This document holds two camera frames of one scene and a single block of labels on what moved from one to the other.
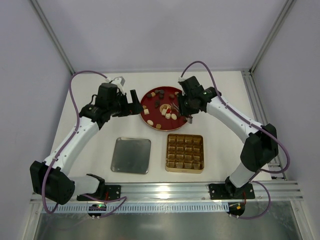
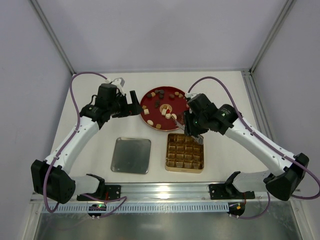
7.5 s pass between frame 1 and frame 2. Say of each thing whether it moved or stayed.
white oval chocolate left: stayed
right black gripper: moved
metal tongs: moved
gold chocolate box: stayed
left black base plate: stayed
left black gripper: stayed
